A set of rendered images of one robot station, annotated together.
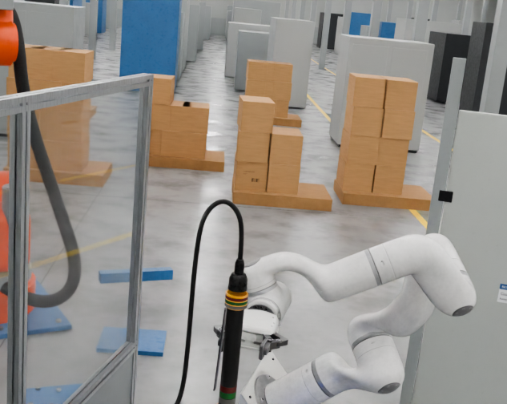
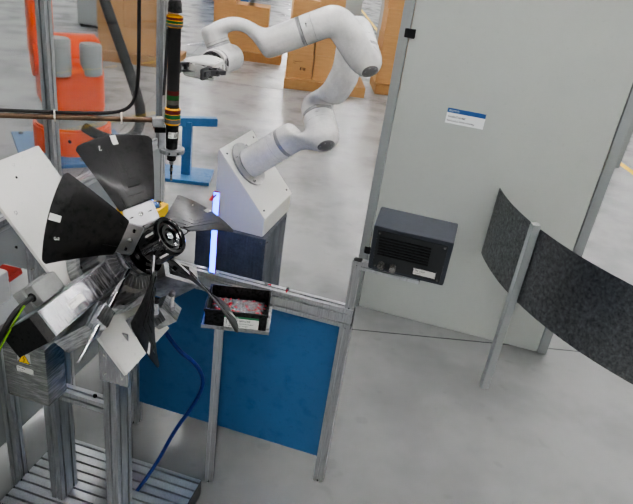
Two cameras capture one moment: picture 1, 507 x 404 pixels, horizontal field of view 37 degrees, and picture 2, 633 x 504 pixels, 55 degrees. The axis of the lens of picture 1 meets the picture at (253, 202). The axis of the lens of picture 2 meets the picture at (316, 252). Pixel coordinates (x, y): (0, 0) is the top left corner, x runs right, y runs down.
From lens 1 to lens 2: 59 cm
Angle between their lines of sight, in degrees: 12
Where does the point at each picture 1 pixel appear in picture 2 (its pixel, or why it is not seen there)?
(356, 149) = (388, 47)
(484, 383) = (432, 187)
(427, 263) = (340, 26)
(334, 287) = (269, 43)
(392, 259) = (313, 21)
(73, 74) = not seen: outside the picture
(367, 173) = not seen: hidden behind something
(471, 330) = (424, 145)
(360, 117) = (393, 18)
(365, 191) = not seen: hidden behind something
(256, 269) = (212, 27)
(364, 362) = (308, 126)
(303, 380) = (266, 142)
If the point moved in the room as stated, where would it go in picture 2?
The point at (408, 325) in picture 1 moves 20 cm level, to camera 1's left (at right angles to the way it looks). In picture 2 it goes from (337, 91) to (280, 83)
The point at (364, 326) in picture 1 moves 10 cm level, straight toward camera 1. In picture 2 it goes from (311, 99) to (305, 105)
